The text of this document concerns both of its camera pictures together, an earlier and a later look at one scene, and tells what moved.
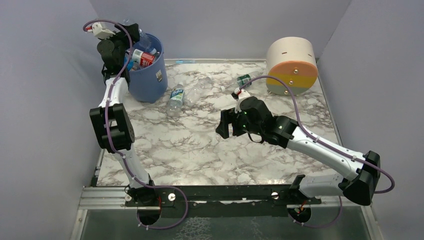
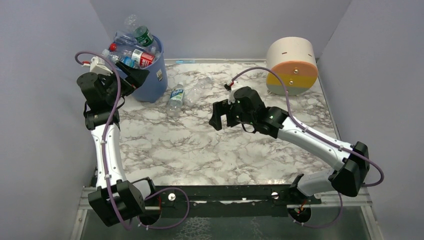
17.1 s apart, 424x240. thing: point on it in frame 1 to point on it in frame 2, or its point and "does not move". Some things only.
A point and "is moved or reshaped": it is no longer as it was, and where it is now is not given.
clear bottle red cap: (200, 91) does not move
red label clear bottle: (143, 59) does not move
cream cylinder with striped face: (292, 59) does not move
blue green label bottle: (175, 106) does not move
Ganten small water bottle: (144, 38) is moved or reshaped
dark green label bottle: (242, 79) to (142, 34)
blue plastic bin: (149, 84) does not move
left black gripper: (131, 33) to (124, 74)
